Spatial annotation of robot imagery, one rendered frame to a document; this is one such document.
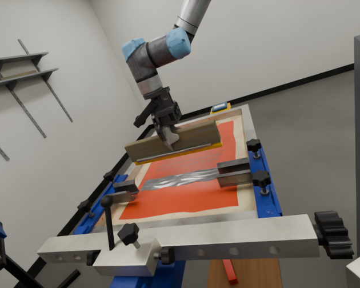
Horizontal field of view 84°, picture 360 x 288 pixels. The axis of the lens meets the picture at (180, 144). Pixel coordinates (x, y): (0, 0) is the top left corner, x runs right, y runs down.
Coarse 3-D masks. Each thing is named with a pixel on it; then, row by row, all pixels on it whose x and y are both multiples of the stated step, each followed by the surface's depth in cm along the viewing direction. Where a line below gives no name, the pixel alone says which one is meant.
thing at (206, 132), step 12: (180, 132) 68; (192, 132) 67; (204, 132) 66; (216, 132) 65; (132, 144) 75; (144, 144) 73; (156, 144) 72; (180, 144) 70; (192, 144) 69; (132, 156) 77; (144, 156) 76
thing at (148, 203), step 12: (156, 168) 91; (180, 168) 83; (144, 180) 86; (144, 192) 78; (156, 192) 75; (168, 192) 72; (132, 204) 74; (144, 204) 71; (156, 204) 68; (168, 204) 66; (120, 216) 70; (132, 216) 68; (144, 216) 65
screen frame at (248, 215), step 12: (240, 108) 107; (192, 120) 120; (204, 120) 115; (216, 120) 113; (156, 132) 125; (252, 132) 80; (132, 168) 92; (204, 216) 51; (216, 216) 50; (228, 216) 48; (240, 216) 47; (252, 216) 46; (96, 228) 64; (120, 228) 59; (144, 228) 55
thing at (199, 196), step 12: (228, 132) 96; (228, 144) 86; (228, 156) 78; (192, 168) 80; (204, 168) 77; (216, 180) 68; (180, 192) 69; (192, 192) 67; (204, 192) 65; (216, 192) 62; (228, 192) 61; (180, 204) 64; (192, 204) 62; (204, 204) 60; (216, 204) 58; (228, 204) 56
